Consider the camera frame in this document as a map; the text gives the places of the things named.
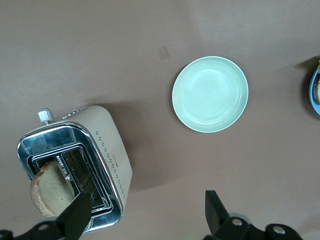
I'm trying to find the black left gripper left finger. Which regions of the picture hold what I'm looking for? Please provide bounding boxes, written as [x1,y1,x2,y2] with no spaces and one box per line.
[0,191,92,240]

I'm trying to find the mint green round plate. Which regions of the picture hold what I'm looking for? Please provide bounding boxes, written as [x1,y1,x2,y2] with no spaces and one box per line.
[171,55,250,134]

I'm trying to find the beige and chrome toaster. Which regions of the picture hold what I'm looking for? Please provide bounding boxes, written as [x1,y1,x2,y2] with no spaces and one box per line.
[16,105,134,235]

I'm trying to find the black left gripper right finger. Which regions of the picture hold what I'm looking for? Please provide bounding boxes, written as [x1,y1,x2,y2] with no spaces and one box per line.
[204,190,301,240]

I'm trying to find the blue round plate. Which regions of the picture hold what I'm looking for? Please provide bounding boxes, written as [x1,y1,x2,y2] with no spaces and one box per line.
[308,67,320,123]

